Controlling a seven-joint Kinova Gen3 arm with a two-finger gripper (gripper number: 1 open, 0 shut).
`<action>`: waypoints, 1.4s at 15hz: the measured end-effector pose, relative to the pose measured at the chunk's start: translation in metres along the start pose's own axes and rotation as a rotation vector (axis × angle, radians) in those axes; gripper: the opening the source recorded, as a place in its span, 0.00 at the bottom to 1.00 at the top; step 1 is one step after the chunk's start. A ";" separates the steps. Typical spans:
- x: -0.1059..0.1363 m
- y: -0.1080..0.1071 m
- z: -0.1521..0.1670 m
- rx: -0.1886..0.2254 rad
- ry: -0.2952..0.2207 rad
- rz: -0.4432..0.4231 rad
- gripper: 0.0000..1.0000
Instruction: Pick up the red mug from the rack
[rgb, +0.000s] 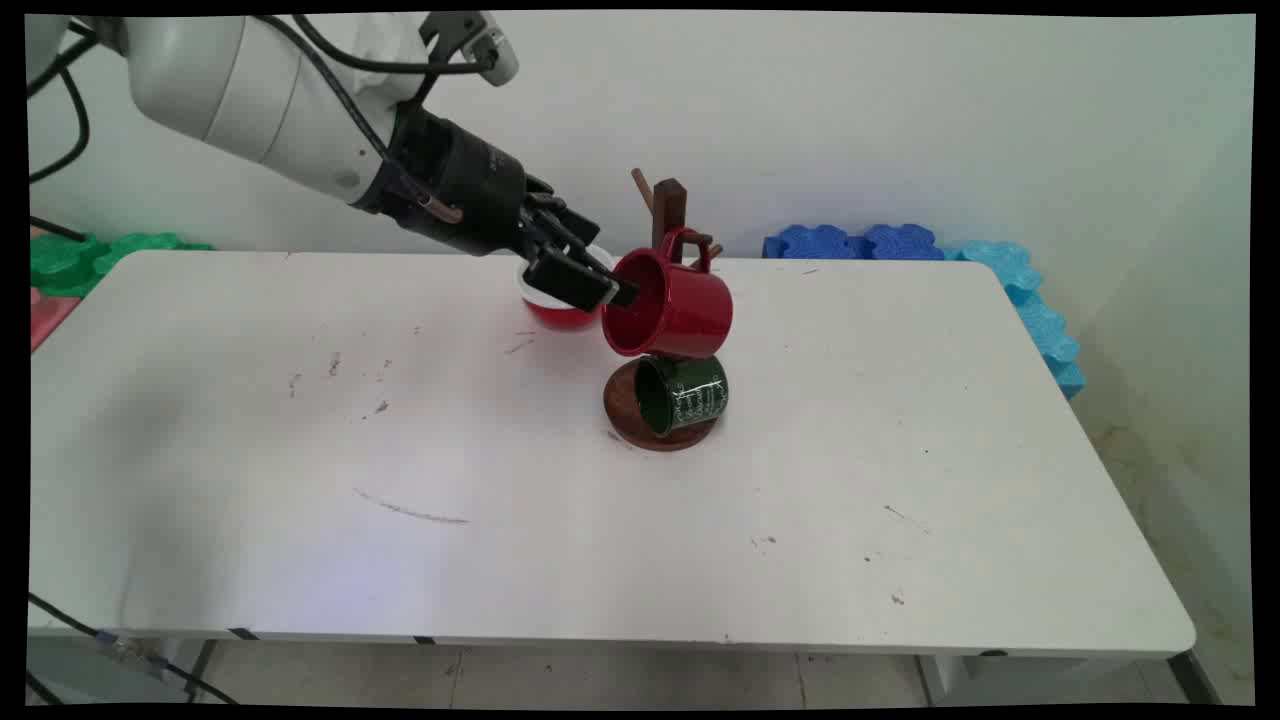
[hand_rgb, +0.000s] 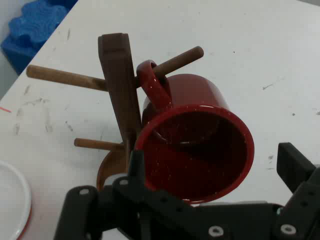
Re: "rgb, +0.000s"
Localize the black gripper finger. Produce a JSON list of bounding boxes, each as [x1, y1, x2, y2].
[[525, 180, 642, 307], [520, 222, 619, 312]]

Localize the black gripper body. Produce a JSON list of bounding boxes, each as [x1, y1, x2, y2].
[[352, 100, 557, 258]]

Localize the red enamel mug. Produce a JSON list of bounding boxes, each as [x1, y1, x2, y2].
[[600, 227, 734, 359]]

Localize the red bowl white inside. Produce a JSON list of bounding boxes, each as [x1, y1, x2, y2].
[[515, 245, 616, 333]]

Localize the dark wooden mug tree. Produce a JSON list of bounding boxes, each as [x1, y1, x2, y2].
[[603, 168, 727, 453]]

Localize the green enamel mug white print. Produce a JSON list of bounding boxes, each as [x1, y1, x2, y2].
[[635, 353, 730, 438]]

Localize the dark blue foam mat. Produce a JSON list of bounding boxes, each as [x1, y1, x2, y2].
[[762, 223, 946, 262]]

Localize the green foam mat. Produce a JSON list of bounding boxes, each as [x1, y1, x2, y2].
[[30, 232, 214, 299]]

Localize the red foam mat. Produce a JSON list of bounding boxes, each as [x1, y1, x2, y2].
[[30, 288, 83, 353]]

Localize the light blue foam mat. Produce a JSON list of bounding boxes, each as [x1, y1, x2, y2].
[[940, 239, 1088, 401]]

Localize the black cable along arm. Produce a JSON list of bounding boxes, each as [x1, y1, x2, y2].
[[255, 14, 498, 169]]

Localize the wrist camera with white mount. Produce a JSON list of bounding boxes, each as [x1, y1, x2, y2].
[[418, 12, 521, 88]]

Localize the black cable behind table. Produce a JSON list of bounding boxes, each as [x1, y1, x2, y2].
[[28, 28, 93, 244]]

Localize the black cable under table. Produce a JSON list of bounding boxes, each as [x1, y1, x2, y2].
[[28, 592, 241, 706]]

